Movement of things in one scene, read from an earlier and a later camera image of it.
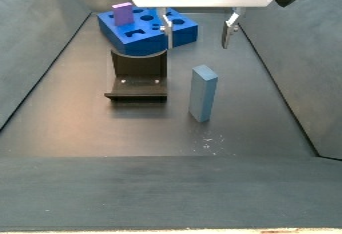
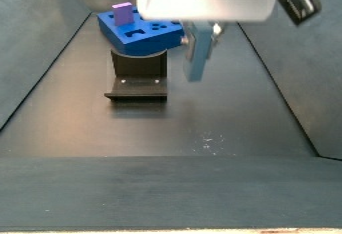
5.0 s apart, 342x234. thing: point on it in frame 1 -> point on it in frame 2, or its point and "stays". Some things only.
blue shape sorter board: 143,36 stays
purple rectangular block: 123,13 stays
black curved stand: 140,78 stays
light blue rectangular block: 202,93 -> 202,50
